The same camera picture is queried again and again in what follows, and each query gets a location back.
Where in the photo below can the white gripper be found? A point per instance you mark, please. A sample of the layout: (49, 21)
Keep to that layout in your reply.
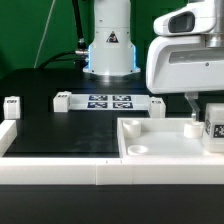
(188, 53)

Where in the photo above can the white square table top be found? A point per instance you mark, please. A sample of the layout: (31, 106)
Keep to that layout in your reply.
(162, 137)

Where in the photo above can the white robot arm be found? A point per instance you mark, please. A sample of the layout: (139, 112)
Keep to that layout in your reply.
(112, 55)

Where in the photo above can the white marker plate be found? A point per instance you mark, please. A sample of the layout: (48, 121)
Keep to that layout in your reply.
(109, 102)

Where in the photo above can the white U-shaped obstacle fence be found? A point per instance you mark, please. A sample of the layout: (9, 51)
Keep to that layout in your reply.
(103, 171)

